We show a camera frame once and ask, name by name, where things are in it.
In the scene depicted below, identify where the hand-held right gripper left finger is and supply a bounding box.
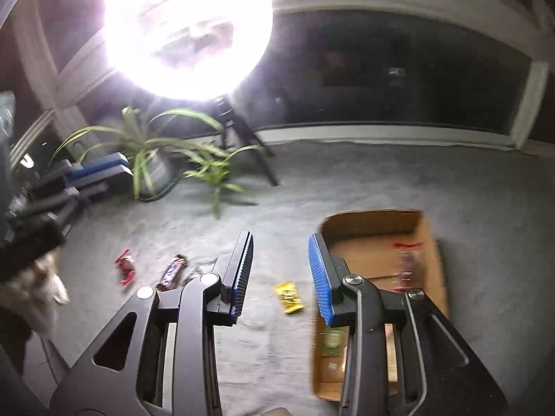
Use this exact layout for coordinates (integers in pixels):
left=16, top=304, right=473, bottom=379
left=50, top=231, right=255, bottom=416

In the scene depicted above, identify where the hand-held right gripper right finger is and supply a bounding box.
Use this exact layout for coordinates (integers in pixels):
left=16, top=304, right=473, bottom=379
left=308, top=233, right=508, bottom=416

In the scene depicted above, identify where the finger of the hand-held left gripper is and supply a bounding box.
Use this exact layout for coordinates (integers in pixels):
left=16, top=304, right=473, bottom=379
left=61, top=153, right=129, bottom=178
left=26, top=165, right=134, bottom=226

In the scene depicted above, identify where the brown cardboard box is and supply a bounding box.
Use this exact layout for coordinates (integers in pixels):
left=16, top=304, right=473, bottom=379
left=312, top=209, right=449, bottom=401

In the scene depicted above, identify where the light green packet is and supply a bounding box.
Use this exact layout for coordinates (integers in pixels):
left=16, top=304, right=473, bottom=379
left=320, top=328, right=348, bottom=358

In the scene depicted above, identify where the clear packet with red ends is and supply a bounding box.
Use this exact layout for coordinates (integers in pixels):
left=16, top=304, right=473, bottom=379
left=392, top=240, right=424, bottom=292

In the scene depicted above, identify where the person's left forearm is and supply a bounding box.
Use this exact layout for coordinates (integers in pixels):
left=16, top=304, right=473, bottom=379
left=0, top=249, right=71, bottom=339

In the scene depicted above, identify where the yellow snack packet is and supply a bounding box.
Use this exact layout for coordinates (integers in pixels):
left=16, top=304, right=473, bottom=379
left=273, top=281, right=304, bottom=315

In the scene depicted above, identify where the spider plant in green pot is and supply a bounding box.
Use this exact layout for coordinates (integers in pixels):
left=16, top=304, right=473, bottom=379
left=48, top=106, right=226, bottom=202

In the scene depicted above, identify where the dark green pot saucer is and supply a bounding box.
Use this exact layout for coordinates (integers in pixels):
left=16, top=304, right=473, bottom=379
left=139, top=177, right=180, bottom=203

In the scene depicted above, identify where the red and white packet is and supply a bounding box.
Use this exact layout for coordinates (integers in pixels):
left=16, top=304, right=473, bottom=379
left=114, top=249, right=137, bottom=286

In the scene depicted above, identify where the small spider plant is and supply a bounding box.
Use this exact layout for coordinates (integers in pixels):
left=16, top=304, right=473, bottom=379
left=182, top=143, right=265, bottom=219

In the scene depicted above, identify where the black tripod stand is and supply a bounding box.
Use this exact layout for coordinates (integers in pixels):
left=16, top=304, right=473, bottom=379
left=212, top=94, right=279, bottom=188

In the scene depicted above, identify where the white ring light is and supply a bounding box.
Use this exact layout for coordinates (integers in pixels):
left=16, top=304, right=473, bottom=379
left=103, top=0, right=274, bottom=100

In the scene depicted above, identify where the white window frame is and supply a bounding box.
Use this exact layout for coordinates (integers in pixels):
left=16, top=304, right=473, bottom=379
left=0, top=0, right=555, bottom=157

